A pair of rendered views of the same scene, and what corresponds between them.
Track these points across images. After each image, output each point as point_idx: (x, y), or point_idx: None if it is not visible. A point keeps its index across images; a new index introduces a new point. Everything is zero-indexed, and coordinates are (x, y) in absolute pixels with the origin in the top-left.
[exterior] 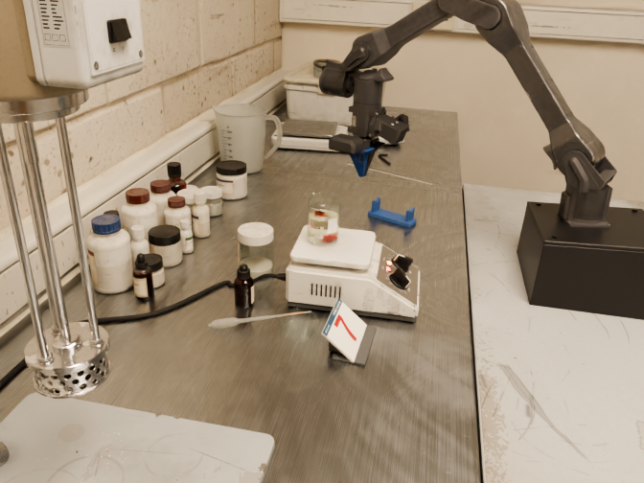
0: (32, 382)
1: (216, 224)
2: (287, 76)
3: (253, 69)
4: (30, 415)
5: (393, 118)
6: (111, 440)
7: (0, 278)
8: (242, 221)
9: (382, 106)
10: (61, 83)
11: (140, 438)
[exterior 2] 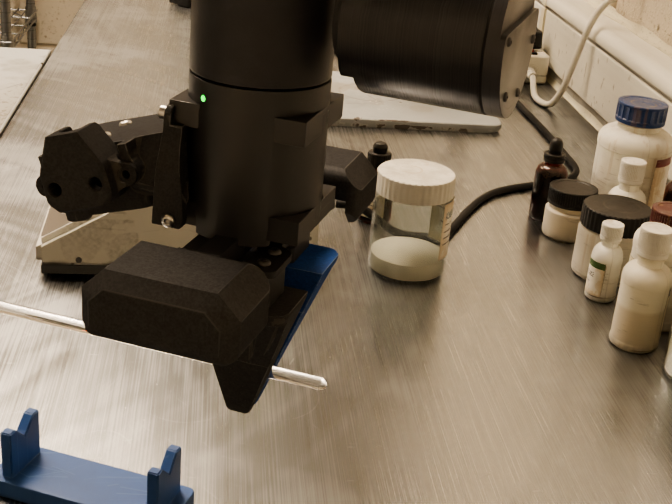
0: (522, 141)
1: (646, 382)
2: None
3: None
4: (474, 114)
5: (122, 138)
6: (380, 106)
7: (657, 98)
8: (591, 404)
9: (182, 100)
10: None
11: (356, 108)
